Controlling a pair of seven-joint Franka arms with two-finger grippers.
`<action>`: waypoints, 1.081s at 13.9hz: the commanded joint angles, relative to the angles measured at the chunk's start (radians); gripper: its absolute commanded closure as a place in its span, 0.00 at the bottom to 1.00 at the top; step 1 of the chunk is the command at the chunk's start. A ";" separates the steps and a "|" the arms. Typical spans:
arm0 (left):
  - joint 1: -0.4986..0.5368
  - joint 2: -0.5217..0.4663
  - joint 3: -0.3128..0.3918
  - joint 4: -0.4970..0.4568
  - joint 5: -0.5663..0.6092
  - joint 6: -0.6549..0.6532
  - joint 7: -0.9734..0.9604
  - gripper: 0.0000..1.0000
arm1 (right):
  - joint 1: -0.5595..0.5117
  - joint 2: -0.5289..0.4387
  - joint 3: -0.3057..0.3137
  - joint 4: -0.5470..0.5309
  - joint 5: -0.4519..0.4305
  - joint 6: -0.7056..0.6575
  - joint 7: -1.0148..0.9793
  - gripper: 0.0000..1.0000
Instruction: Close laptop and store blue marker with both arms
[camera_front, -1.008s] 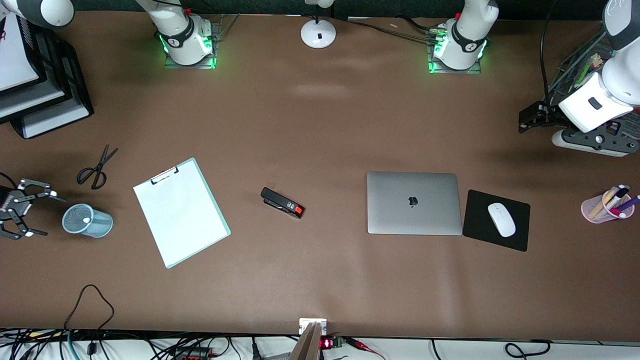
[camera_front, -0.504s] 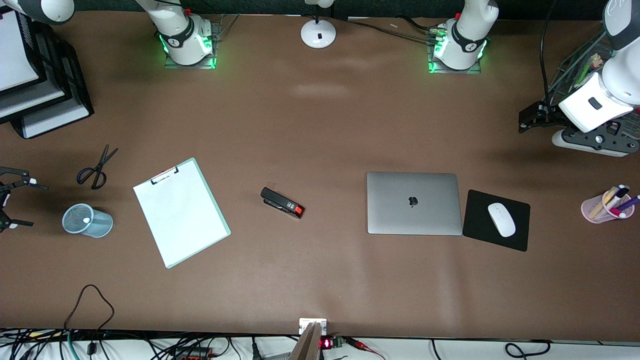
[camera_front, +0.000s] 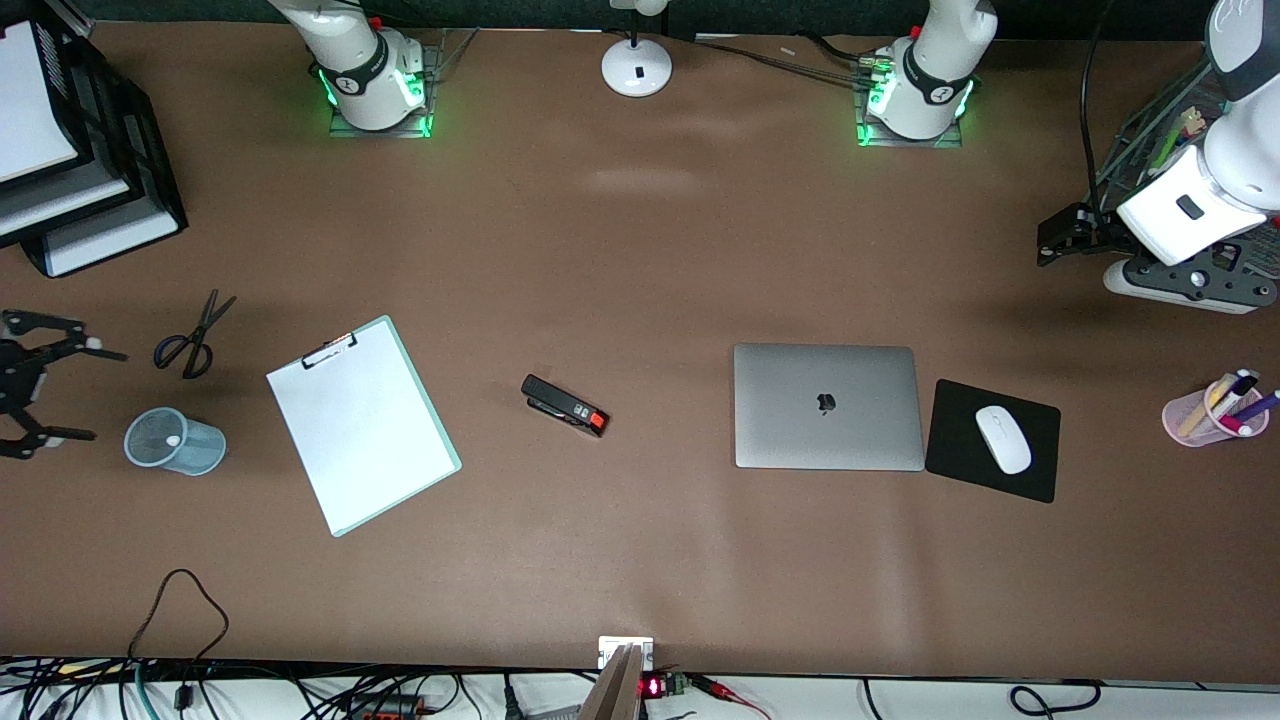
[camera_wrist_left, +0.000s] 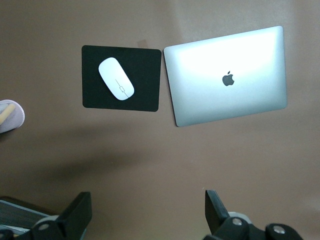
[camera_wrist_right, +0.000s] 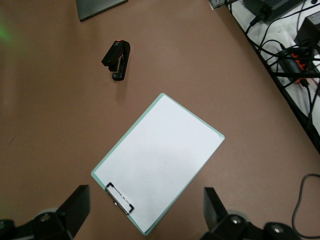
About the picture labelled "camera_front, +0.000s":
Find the white mount plate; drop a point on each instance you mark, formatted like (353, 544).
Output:
(605, 650)

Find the yellow highlighter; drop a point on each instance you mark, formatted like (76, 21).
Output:
(1205, 405)

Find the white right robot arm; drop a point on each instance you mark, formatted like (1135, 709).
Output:
(360, 70)

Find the green pen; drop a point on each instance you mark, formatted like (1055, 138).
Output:
(1167, 150)

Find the white paper stack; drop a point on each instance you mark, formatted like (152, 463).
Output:
(110, 250)
(30, 110)
(70, 200)

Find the black scissors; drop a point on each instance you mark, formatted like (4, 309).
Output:
(206, 328)

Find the black and red stapler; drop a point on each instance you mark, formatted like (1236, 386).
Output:
(560, 402)

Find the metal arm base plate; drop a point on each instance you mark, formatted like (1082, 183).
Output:
(910, 143)
(380, 133)

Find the blue mesh pen cup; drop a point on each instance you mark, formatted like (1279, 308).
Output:
(200, 452)

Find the black mouse pad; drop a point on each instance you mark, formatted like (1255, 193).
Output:
(960, 450)

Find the circuit board with red display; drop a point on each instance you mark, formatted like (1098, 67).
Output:
(675, 684)

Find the pink mesh pen cup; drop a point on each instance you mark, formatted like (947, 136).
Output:
(1176, 412)

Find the pink marker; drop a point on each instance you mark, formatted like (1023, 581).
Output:
(1235, 425)

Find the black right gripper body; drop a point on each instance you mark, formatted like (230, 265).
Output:
(8, 372)

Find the mint clipboard with white paper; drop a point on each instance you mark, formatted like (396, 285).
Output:
(380, 460)

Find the grey camera mount bar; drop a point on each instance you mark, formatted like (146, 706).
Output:
(615, 690)

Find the white marker with black cap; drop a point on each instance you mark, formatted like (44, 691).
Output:
(1245, 380)

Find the silver laptop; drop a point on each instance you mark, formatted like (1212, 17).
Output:
(800, 430)

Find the black stacked paper tray rack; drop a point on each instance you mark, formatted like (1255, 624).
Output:
(150, 170)

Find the purple pen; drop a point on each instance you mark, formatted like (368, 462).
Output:
(1262, 405)

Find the white lamp base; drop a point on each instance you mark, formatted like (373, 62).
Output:
(637, 68)

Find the white computer mouse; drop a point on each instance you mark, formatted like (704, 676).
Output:
(1003, 440)

